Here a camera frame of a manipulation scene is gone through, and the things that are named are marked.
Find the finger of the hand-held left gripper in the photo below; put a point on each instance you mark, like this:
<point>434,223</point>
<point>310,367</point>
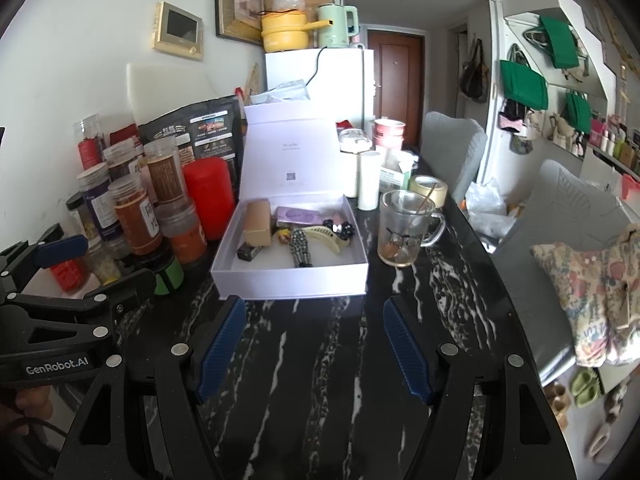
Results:
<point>75,317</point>
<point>60,251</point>

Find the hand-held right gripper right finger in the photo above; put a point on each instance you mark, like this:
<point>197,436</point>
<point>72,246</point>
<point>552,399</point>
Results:
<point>407,350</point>

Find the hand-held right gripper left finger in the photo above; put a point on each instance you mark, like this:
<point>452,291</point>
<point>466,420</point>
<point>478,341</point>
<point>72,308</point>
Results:
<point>220,345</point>

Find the small black printed box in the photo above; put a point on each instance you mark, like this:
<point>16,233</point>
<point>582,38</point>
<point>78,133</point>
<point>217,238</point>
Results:
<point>249,252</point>

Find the black white gingham scrunchie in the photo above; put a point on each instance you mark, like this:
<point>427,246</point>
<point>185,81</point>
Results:
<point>300,250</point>

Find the green yellow lollipop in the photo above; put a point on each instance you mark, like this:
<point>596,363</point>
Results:
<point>283,235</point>

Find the brown cardboard box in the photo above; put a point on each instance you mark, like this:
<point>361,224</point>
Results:
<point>257,222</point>

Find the cream hair claw clip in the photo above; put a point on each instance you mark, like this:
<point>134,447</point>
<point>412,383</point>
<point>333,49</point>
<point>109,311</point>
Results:
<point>325,237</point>

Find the black beaded hair clip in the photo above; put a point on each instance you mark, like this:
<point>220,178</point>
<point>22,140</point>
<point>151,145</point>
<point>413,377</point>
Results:
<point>340,227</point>

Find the purple small box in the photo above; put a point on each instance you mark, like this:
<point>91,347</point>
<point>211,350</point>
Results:
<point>300,216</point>

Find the white lidded gift box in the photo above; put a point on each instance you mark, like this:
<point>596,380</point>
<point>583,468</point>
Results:
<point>290,160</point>

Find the person's left hand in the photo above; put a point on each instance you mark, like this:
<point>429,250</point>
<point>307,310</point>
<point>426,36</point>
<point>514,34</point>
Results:
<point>32,404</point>

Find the red jar black lid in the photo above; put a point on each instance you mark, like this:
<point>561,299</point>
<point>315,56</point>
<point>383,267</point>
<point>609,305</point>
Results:
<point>70,272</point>

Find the black lid spice jar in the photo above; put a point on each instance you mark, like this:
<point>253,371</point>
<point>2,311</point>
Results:
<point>80,217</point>

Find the clear jar of grains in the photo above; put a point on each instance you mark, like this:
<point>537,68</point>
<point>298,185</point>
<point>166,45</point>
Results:
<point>104,262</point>

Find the blue label spice jar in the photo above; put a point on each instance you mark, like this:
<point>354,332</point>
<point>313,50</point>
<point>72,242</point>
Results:
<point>97,202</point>

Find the orange powder jar white label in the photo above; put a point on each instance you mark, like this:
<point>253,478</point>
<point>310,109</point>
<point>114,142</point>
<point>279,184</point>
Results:
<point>137,217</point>

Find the green jar black lid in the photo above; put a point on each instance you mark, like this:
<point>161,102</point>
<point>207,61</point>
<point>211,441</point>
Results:
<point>169,274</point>

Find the red label spice jar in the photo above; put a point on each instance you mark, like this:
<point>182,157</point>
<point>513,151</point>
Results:
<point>90,145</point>

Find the dark brown spice jar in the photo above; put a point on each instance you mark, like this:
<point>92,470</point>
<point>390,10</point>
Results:
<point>122,160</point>

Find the glass mug with cartoon print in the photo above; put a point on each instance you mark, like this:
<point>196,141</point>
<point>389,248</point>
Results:
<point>400,235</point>

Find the short orange spice jar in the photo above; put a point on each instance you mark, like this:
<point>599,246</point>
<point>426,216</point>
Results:
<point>185,235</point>

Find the tall brown spice jar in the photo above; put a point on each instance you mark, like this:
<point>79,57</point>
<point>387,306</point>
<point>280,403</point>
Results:
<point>162,172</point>

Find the red canister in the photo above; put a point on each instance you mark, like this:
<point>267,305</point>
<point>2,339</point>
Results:
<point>210,195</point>

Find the wooden stick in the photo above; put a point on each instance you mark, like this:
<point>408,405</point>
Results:
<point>427,200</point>

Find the clear plastic bag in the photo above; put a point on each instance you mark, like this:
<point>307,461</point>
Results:
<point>482,210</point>

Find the beige tape roll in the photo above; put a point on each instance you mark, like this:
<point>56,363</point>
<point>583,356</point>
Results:
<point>429,190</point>

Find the white cylinder tumbler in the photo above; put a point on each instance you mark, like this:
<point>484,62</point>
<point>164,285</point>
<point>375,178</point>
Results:
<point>370,180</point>

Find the small white green box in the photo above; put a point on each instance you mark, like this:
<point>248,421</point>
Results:
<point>397,172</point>

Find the green slippers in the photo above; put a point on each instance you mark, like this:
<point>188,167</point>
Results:
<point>585,387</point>

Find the floral cushion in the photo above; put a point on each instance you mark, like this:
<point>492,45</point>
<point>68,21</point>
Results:
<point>590,290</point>

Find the white foam board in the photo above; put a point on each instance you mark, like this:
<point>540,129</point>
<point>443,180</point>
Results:
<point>165,90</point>

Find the black coffee bag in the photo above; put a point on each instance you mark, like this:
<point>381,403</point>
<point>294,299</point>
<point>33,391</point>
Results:
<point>210,125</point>

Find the large grey chair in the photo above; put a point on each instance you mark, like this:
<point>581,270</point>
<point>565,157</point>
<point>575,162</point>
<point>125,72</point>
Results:
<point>550,210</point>

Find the small grey chair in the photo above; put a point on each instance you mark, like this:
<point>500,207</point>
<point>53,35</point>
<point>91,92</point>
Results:
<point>452,155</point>

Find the white jar with lid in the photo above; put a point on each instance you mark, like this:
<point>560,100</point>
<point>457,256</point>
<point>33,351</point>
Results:
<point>352,147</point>

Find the pink paper cup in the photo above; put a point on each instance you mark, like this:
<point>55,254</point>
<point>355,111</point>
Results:
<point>389,132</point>

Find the gold framed intercom panel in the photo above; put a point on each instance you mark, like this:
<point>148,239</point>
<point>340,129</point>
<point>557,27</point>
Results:
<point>178,30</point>

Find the brown door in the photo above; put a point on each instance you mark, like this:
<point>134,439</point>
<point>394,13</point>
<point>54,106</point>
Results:
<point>395,90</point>

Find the white fridge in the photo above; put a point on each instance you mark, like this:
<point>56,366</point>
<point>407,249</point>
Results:
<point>335,85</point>

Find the dark handbag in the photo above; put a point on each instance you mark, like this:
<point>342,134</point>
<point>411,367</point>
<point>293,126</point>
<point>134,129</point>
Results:
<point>474,72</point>

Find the green tote bag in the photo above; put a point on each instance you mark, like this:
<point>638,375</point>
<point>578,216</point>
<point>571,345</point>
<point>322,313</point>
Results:
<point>522,85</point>

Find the row of bottles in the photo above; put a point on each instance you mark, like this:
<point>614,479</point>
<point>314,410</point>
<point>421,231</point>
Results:
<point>617,147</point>

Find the yellow pot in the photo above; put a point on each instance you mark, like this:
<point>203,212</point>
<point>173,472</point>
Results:
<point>285,32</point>

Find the green electric kettle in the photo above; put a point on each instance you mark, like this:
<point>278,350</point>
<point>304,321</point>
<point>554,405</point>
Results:
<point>335,25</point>

